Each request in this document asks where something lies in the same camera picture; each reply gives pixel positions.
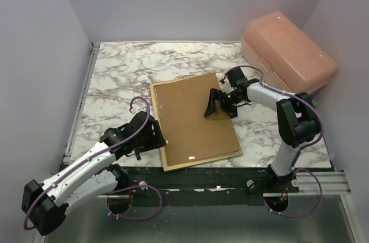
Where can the brown cardboard backing board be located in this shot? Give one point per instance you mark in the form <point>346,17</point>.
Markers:
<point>193,139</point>

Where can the aluminium rail frame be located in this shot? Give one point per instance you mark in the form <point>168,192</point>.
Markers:
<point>63,92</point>

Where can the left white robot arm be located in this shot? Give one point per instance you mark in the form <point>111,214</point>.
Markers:
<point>47,204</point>

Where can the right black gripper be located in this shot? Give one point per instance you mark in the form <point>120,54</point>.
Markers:
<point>217,95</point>

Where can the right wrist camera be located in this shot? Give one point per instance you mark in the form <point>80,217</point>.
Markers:
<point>235,77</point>

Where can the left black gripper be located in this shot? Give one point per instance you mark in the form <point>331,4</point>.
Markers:
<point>157,140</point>

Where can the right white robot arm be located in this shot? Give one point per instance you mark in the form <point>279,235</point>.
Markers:
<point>299,124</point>

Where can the pink plastic storage box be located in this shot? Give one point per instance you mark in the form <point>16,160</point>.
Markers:
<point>289,59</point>

